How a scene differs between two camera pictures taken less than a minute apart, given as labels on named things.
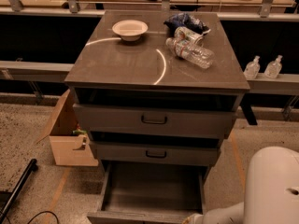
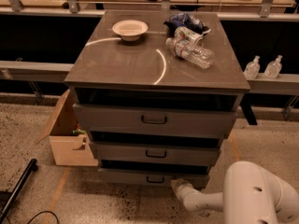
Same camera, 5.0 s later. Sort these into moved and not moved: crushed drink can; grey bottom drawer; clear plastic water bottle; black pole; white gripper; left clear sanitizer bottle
Moved: white gripper; grey bottom drawer
Not moved: crushed drink can; left clear sanitizer bottle; black pole; clear plastic water bottle
